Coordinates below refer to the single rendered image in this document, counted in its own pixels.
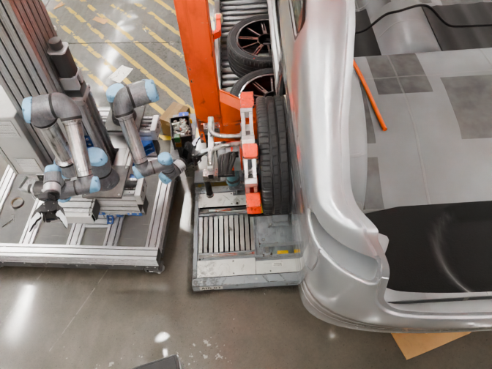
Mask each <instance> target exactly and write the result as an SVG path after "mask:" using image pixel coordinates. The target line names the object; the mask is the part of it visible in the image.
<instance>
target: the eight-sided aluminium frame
mask: <svg viewBox="0 0 492 369"><path fill-rule="evenodd" d="M240 115H241V120H242V144H252V143H255V135H254V132H253V108H240ZM245 118H249V119H250V135H246V134H245V125H246V123H245ZM252 164H253V167H252V168H251V170H248V168H247V160H244V169H245V188H246V193H250V187H254V193H257V192H258V189H257V186H258V180H257V174H256V159H252Z"/></svg>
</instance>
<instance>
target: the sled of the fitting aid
mask: <svg viewBox="0 0 492 369"><path fill-rule="evenodd" d="M253 233H254V246H255V258H256V261H269V260H281V259H293V258H295V256H294V246H293V245H285V246H273V247H259V243H258V221H257V217H253Z"/></svg>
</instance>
